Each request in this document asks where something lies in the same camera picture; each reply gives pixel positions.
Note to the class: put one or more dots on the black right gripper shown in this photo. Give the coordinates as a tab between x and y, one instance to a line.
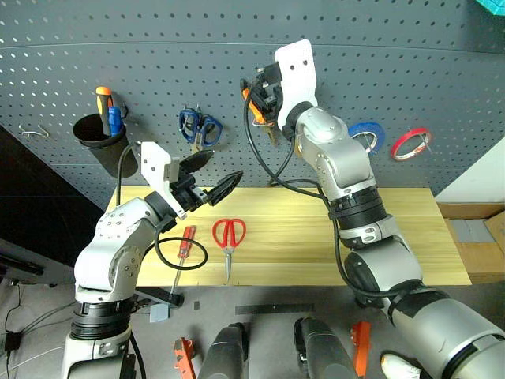
271	81

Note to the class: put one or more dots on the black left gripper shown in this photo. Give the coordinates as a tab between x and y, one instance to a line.
188	193

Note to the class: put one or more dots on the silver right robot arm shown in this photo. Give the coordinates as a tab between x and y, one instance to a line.
339	158

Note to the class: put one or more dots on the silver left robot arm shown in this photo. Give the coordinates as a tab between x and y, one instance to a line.
106	252

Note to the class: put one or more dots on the dark grey pegboard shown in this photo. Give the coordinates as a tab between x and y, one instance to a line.
158	59

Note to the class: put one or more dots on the blue tape roll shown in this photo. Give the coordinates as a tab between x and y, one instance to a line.
378	132

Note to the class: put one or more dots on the red tape roll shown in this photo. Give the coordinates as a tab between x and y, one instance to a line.
399	144

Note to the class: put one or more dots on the black cup holder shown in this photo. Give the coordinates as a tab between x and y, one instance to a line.
106	152

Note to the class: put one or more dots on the silver peg hook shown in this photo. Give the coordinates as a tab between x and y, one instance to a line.
424	140
370	142

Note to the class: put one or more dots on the black table foot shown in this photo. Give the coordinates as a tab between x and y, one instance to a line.
161	295

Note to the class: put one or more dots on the grey block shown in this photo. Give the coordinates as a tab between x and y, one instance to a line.
159	313

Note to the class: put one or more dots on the black flat ruler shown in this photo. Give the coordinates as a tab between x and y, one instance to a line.
276	308

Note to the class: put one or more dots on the dark rounded robot leg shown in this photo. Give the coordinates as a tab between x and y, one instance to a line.
223	351
323	347

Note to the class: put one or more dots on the dark cabinet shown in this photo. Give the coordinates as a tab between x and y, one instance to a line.
35	205

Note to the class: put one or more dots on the orange clamp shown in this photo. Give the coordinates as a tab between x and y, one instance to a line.
183	359
362	347

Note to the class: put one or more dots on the teal object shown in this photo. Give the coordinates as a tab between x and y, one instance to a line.
493	6

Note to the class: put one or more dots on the black power adapter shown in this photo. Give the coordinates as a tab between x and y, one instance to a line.
12	341

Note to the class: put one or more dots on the cardboard box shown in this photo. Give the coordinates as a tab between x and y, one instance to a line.
481	260

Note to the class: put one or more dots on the white shoe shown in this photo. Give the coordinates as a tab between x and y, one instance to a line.
400	367

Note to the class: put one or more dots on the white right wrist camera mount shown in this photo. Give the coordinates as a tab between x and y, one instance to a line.
298	75

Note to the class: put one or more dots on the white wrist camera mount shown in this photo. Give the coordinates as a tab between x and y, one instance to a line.
154	166
298	75

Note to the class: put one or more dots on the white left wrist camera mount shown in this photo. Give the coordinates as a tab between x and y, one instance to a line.
154	166

